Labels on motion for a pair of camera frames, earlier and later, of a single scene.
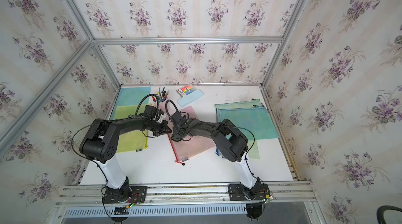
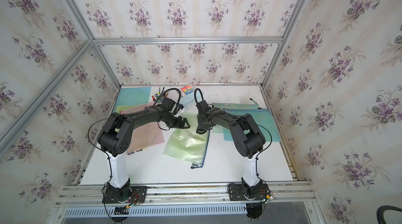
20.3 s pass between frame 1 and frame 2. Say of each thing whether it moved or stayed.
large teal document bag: stayed
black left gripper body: moved
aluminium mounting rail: stayed
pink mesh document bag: moved
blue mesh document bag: stayed
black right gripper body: moved
